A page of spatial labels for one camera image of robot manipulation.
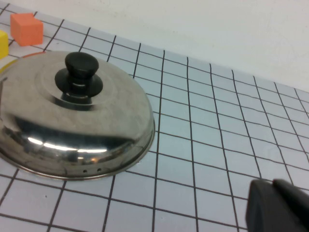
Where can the plain yellow foam cube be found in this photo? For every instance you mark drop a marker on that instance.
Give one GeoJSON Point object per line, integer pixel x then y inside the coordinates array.
{"type": "Point", "coordinates": [3, 46]}

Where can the white black-grid tablecloth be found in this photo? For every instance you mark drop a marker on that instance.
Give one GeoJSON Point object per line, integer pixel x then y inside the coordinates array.
{"type": "Point", "coordinates": [217, 125]}

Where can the stainless steel pot lid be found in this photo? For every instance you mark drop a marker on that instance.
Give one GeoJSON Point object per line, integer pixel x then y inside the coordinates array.
{"type": "Point", "coordinates": [72, 125]}

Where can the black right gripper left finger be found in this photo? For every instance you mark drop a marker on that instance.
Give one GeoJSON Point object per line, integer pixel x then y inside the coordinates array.
{"type": "Point", "coordinates": [265, 210]}

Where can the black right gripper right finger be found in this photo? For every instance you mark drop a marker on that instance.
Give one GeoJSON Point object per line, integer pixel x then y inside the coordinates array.
{"type": "Point", "coordinates": [299, 207]}

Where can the orange foam cube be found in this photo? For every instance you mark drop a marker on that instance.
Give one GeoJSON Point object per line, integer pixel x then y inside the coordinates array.
{"type": "Point", "coordinates": [26, 29]}

